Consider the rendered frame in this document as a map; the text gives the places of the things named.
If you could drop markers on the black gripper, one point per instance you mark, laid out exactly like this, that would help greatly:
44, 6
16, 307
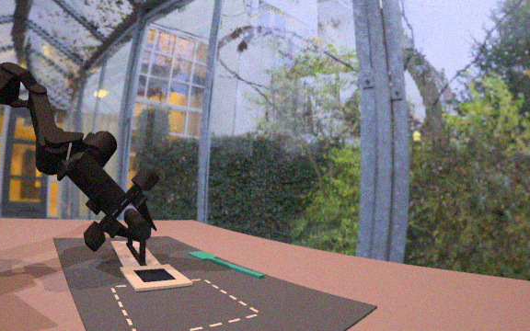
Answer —
109, 197

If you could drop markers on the cream square tile with dark grey centre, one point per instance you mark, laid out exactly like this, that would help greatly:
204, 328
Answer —
144, 278

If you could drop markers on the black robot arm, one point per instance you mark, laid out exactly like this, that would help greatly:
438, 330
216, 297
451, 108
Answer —
87, 157

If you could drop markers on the grey flat mat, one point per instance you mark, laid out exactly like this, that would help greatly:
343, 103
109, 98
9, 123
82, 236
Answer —
281, 305

